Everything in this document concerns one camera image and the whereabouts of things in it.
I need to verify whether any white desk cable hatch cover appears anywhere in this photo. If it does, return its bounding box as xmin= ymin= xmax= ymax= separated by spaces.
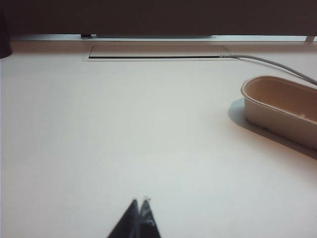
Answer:
xmin=83 ymin=45 xmax=240 ymax=61

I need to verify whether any dark rounded object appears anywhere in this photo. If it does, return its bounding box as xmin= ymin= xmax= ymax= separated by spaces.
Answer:
xmin=0 ymin=11 xmax=12 ymax=60

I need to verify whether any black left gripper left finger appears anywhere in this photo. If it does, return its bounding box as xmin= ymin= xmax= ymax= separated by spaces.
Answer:
xmin=106 ymin=198 xmax=140 ymax=238

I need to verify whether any grey cable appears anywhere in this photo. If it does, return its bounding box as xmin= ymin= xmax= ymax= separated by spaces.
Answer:
xmin=219 ymin=54 xmax=317 ymax=86

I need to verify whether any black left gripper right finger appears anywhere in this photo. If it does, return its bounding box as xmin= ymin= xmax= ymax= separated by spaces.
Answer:
xmin=139 ymin=196 xmax=162 ymax=238

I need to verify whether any beige paper lunch box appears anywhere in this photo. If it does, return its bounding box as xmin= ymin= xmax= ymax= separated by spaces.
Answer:
xmin=241 ymin=76 xmax=317 ymax=150

